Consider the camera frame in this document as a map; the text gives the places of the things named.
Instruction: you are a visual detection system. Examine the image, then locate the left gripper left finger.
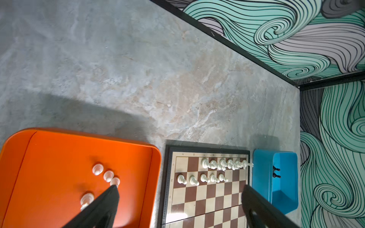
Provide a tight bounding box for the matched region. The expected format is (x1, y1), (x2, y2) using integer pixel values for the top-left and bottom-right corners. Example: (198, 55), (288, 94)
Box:
(63, 185), (119, 228)

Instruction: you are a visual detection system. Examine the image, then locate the blue plastic tray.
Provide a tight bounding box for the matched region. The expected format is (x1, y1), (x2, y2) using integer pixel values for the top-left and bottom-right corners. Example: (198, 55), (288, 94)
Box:
(252, 149), (298, 214)

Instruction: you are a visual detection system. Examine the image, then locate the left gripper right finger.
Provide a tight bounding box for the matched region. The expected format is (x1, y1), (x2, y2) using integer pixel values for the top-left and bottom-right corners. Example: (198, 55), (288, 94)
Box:
(241, 185), (298, 228)

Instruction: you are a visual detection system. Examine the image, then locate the orange plastic tray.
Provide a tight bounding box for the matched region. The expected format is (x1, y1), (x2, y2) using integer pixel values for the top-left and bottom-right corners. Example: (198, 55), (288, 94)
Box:
(1, 128), (162, 228)

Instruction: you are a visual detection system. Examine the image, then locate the white pawn in tray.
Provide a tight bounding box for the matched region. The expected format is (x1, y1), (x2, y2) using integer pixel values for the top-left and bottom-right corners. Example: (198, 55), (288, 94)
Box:
(103, 170), (114, 182)
(110, 177), (121, 187)
(92, 163), (104, 176)

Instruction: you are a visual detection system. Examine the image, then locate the folding chess board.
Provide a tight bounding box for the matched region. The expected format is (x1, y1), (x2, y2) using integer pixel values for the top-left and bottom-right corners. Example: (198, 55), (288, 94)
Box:
(157, 145), (251, 228)

